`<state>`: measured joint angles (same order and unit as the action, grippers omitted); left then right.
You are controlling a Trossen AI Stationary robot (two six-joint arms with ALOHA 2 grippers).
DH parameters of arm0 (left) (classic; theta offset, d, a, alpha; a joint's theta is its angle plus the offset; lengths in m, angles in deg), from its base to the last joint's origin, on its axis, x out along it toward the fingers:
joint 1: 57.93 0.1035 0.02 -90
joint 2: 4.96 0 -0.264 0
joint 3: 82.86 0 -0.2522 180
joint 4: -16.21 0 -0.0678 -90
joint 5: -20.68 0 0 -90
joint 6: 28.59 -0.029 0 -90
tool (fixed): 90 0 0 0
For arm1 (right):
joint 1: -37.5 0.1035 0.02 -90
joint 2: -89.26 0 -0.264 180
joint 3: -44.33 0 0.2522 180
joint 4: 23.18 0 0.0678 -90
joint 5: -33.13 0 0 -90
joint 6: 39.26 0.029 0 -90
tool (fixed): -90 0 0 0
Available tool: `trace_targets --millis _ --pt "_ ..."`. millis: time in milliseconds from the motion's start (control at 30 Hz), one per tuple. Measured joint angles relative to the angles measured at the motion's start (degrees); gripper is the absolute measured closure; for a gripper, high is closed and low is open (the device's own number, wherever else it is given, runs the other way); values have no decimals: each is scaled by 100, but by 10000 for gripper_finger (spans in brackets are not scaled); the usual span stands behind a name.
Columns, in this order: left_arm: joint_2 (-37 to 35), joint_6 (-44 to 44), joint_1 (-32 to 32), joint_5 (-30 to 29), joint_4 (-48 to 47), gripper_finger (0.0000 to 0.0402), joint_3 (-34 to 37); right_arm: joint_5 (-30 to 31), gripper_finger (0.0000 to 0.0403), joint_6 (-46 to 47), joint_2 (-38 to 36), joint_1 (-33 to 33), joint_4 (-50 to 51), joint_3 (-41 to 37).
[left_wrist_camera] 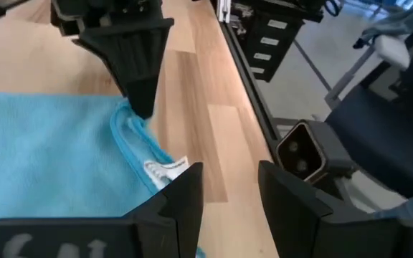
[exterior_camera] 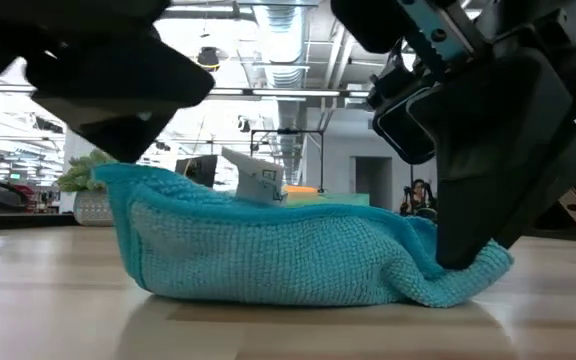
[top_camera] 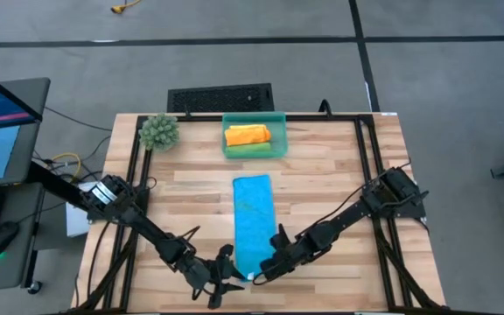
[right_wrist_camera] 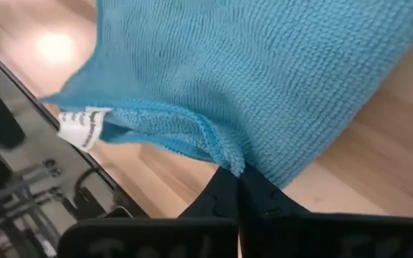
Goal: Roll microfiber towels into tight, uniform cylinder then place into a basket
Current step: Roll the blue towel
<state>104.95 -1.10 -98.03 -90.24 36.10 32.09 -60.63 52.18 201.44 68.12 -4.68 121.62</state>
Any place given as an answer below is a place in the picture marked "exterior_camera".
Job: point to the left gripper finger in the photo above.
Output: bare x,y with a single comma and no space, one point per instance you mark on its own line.
118,80

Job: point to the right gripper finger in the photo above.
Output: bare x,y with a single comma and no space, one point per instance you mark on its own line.
568,170
493,150

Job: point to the orange microfiber towel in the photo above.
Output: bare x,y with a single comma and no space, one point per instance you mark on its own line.
300,189

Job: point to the blue microfiber towel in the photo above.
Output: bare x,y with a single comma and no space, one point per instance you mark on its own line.
268,250

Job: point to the teal translucent plastic basket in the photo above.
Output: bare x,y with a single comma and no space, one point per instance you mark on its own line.
338,200

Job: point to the person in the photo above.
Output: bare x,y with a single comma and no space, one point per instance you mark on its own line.
420,192

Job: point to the black ceiling device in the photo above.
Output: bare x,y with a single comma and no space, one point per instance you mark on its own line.
209,59

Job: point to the black office monitor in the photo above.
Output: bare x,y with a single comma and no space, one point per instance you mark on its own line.
200,170

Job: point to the green plant in patterned pot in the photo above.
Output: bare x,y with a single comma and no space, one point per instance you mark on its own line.
85,200

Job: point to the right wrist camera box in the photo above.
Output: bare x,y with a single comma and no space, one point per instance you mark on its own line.
403,130

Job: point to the silver ventilation duct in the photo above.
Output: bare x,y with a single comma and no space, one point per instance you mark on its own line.
283,40

